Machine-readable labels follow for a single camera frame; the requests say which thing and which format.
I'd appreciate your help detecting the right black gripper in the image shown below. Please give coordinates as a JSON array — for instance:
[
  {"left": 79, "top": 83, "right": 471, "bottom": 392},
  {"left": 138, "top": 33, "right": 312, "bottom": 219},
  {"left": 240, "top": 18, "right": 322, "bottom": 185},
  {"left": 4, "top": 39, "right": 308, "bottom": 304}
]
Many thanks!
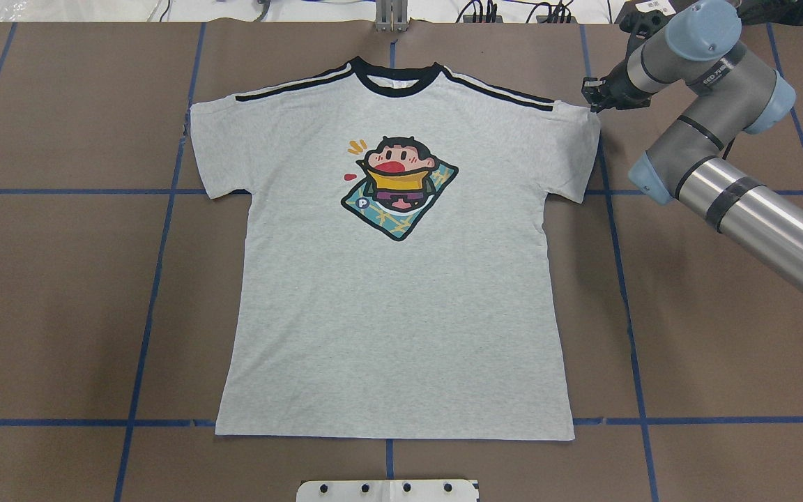
[{"left": 582, "top": 75, "right": 651, "bottom": 112}]

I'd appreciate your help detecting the grey cartoon print t-shirt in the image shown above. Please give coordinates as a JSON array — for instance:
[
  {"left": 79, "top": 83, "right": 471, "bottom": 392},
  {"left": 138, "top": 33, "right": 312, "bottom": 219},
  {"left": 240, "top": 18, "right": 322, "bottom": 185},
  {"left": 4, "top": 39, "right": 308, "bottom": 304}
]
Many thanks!
[{"left": 189, "top": 58, "right": 600, "bottom": 441}]

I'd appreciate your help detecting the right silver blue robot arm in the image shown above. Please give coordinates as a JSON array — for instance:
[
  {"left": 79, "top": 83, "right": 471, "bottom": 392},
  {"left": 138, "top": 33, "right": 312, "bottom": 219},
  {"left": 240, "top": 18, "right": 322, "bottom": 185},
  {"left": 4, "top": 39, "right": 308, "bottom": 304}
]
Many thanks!
[{"left": 582, "top": 1, "right": 803, "bottom": 293}]

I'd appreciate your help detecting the aluminium frame post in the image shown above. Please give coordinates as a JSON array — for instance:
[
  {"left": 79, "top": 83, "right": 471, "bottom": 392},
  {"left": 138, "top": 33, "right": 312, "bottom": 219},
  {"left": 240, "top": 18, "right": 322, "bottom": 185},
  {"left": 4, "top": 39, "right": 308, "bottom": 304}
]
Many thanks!
[{"left": 375, "top": 0, "right": 410, "bottom": 32}]

